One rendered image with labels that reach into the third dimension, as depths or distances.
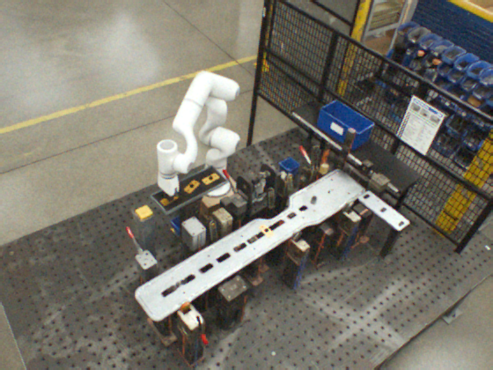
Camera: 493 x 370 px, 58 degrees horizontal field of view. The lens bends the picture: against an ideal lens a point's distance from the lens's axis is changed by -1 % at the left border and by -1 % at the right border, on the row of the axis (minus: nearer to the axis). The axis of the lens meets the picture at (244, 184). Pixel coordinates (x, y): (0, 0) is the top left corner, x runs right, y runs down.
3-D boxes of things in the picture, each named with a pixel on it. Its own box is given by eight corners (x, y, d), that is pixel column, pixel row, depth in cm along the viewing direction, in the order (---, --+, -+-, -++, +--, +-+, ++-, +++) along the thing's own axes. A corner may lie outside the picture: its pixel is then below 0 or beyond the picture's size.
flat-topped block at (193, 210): (187, 254, 250) (186, 199, 218) (178, 244, 254) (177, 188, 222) (201, 245, 255) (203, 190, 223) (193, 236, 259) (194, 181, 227)
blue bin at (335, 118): (353, 150, 273) (359, 134, 264) (315, 125, 288) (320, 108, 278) (369, 139, 282) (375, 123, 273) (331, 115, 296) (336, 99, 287)
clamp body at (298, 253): (290, 293, 238) (302, 255, 213) (275, 277, 244) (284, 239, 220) (303, 284, 243) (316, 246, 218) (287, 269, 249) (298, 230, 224)
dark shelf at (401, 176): (399, 195, 254) (401, 191, 252) (290, 113, 299) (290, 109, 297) (422, 179, 265) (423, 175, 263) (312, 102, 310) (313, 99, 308)
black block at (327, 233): (317, 271, 250) (329, 240, 229) (304, 258, 255) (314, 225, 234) (327, 264, 253) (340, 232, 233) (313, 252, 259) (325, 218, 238)
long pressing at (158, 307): (158, 329, 187) (158, 327, 186) (130, 291, 199) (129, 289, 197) (368, 191, 256) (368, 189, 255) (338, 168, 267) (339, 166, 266)
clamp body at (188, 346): (191, 373, 204) (191, 336, 179) (172, 348, 212) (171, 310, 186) (209, 359, 210) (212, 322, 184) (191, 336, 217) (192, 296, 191)
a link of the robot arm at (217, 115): (221, 155, 249) (195, 144, 253) (231, 140, 255) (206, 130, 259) (218, 89, 208) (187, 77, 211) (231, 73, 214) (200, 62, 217)
